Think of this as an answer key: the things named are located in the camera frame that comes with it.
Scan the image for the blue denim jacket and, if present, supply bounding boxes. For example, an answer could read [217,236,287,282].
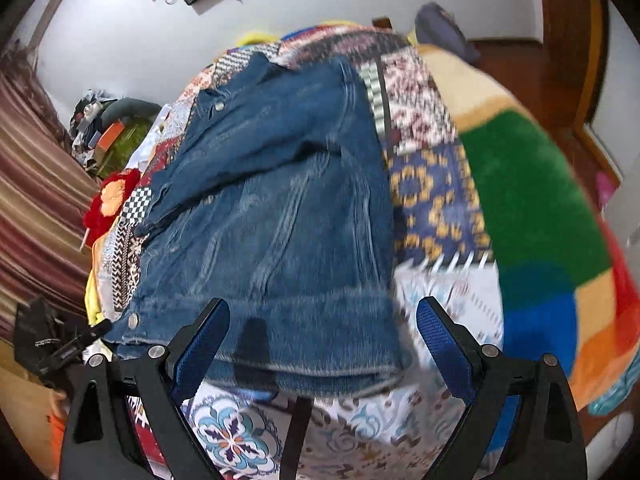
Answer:
[102,52,413,398]

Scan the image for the patchwork printed blanket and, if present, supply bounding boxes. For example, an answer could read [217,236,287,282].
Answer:
[85,25,506,480]

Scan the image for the pile of mixed clothes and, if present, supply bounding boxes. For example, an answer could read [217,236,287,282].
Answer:
[70,91,121,161]

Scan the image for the grey plush pillow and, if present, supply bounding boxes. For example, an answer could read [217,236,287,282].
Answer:
[102,97,163,123]

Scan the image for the brown wooden wardrobe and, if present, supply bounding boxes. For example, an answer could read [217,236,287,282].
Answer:
[535,0,626,181]

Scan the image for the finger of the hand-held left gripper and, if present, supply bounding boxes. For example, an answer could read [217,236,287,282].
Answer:
[60,319,113,361]

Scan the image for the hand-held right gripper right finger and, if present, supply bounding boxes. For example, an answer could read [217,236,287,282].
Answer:
[416,296,588,480]

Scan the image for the red plush toy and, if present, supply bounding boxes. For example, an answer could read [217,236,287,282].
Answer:
[82,169,143,233]

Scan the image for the green patterned bag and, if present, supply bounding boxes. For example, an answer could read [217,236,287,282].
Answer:
[95,115,156,181]

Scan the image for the striped red curtain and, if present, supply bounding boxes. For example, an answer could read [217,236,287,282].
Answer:
[0,42,103,341]

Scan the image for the yellow plush item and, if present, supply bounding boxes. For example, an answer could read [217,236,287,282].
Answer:
[235,30,278,48]

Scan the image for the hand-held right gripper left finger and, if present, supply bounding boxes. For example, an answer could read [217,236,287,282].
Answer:
[59,297,232,480]

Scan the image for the rainbow striped fleece blanket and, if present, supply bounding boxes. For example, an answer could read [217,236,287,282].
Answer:
[407,42,640,416]

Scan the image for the orange box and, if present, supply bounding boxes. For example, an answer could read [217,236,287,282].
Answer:
[95,121,126,153]

